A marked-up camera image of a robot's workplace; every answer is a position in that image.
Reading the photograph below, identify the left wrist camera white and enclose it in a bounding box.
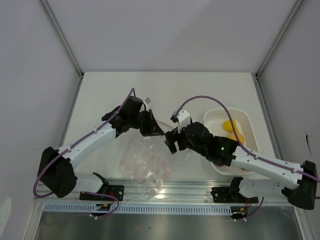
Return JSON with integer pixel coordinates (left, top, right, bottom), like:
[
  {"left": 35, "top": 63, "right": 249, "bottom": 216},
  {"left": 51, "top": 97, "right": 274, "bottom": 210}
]
[{"left": 142, "top": 97, "right": 151, "bottom": 112}]

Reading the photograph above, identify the yellow toy pear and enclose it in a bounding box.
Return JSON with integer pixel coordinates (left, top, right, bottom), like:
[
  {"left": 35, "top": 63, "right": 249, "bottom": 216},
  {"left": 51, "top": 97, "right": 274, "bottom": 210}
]
[{"left": 223, "top": 119, "right": 239, "bottom": 133}]

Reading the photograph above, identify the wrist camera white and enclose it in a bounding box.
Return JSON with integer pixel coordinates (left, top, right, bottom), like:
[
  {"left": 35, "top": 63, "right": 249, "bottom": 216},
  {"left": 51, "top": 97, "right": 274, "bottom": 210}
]
[
  {"left": 142, "top": 97, "right": 151, "bottom": 112},
  {"left": 170, "top": 109, "right": 192, "bottom": 133}
]

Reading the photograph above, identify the aluminium frame post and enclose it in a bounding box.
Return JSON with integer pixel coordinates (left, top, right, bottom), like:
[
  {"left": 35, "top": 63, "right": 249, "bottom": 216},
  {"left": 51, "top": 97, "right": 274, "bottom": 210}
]
[
  {"left": 254, "top": 0, "right": 307, "bottom": 79},
  {"left": 38, "top": 0, "right": 84, "bottom": 78}
]

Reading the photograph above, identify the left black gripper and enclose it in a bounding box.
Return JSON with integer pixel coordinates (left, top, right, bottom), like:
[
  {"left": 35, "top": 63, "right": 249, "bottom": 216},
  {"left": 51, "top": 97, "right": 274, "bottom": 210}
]
[{"left": 129, "top": 109, "right": 165, "bottom": 137}]

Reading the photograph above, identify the orange toy fruit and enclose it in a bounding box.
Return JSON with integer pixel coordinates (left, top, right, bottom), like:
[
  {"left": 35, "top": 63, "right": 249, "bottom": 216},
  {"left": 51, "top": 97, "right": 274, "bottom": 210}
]
[{"left": 228, "top": 132, "right": 245, "bottom": 144}]

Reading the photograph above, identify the left aluminium frame post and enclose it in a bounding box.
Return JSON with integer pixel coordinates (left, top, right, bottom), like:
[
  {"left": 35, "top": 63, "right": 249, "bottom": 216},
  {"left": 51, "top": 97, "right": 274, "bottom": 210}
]
[{"left": 38, "top": 0, "right": 84, "bottom": 78}]

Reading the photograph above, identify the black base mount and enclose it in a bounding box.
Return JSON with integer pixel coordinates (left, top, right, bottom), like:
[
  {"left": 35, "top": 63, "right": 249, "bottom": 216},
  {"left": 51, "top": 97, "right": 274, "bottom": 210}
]
[
  {"left": 210, "top": 186, "right": 259, "bottom": 204},
  {"left": 79, "top": 185, "right": 125, "bottom": 202}
]

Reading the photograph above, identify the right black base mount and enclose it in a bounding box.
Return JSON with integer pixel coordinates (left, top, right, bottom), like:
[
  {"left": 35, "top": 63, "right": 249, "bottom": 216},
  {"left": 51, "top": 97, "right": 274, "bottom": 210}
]
[{"left": 210, "top": 186, "right": 259, "bottom": 204}]

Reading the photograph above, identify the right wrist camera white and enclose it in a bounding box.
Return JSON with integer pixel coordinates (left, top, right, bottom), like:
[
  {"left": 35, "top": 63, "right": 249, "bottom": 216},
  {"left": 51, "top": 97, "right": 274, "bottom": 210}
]
[{"left": 170, "top": 109, "right": 192, "bottom": 133}]

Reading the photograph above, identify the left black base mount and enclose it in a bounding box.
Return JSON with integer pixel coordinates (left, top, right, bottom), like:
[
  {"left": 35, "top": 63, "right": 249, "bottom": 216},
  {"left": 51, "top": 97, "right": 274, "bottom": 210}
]
[{"left": 79, "top": 185, "right": 125, "bottom": 202}]

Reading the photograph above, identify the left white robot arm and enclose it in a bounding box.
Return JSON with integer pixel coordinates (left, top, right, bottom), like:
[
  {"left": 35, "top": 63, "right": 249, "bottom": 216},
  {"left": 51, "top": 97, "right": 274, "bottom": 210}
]
[{"left": 33, "top": 96, "right": 165, "bottom": 200}]

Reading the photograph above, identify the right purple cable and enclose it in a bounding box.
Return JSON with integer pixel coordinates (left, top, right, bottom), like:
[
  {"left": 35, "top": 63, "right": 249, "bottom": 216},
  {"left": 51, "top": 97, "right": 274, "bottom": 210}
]
[{"left": 174, "top": 95, "right": 320, "bottom": 222}]

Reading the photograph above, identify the clear pink zip top bag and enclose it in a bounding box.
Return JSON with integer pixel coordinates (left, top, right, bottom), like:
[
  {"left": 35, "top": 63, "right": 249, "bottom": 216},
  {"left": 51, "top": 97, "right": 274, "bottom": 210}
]
[{"left": 119, "top": 133, "right": 192, "bottom": 199}]

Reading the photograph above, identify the aluminium mounting rail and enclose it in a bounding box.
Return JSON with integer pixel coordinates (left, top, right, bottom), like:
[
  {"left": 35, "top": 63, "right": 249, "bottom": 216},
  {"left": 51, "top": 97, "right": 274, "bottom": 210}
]
[{"left": 33, "top": 178, "right": 306, "bottom": 206}]

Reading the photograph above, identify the right aluminium frame post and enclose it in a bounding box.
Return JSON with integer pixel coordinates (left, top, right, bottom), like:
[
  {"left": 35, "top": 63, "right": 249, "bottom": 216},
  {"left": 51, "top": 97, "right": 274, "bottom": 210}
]
[{"left": 254, "top": 0, "right": 307, "bottom": 79}]

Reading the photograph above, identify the white perforated plastic basket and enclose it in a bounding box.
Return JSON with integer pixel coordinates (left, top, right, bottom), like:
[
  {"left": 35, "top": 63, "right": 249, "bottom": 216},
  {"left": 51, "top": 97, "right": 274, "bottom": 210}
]
[{"left": 203, "top": 108, "right": 259, "bottom": 176}]

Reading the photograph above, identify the white slotted cable duct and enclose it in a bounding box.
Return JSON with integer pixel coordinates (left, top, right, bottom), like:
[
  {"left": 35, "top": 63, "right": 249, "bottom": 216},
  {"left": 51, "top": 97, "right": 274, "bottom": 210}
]
[{"left": 43, "top": 202, "right": 233, "bottom": 216}]

